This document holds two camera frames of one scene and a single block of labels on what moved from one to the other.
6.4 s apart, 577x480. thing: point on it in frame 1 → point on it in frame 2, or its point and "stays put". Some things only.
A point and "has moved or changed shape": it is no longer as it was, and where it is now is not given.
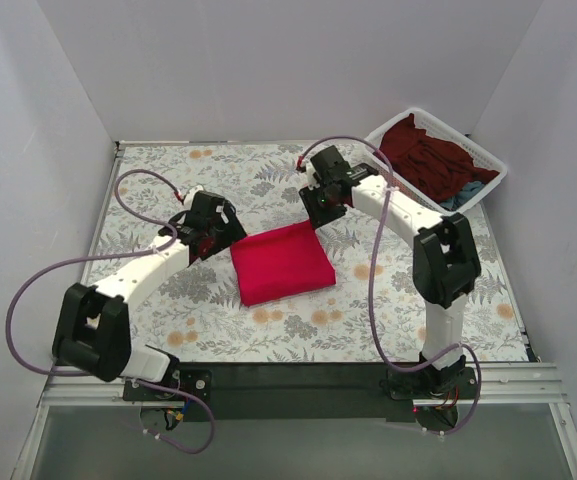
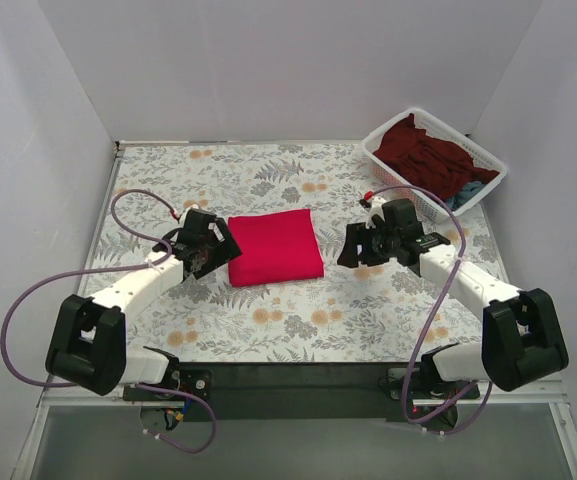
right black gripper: (319, 208) → (364, 245)
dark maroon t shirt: (437, 164) stays put
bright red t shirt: (282, 262) has moved or changed shape
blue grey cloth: (467, 192) stays put
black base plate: (278, 391) stays put
